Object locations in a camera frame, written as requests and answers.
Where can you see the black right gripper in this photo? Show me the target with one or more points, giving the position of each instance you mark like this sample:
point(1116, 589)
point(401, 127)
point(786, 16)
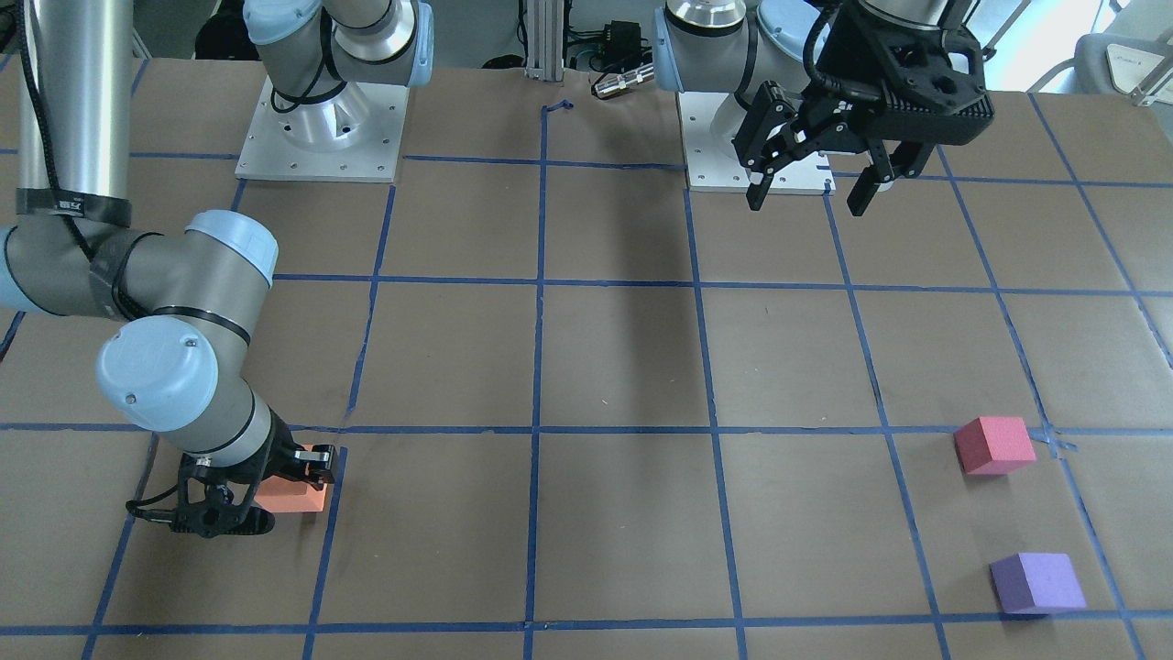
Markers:
point(278, 446)

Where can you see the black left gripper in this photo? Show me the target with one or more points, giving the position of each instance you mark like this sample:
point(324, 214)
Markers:
point(838, 66)

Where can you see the orange foam block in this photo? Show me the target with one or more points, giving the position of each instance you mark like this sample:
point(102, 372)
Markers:
point(280, 493)

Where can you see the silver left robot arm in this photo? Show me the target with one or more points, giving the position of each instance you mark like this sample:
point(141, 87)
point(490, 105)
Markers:
point(727, 47)

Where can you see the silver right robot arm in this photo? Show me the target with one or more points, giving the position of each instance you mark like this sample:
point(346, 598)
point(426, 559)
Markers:
point(188, 304)

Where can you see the brown paper table cover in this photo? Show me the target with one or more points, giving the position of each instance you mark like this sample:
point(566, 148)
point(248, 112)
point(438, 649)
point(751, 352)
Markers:
point(586, 410)

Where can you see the pink foam block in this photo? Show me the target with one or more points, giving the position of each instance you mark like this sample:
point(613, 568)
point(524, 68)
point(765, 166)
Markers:
point(994, 446)

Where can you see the purple foam block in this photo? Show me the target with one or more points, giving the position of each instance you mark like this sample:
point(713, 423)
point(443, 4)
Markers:
point(1037, 584)

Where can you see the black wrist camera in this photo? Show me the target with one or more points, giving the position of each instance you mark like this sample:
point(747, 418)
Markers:
point(210, 511)

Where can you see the aluminium frame post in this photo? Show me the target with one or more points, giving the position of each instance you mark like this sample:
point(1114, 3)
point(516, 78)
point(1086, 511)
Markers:
point(544, 28)

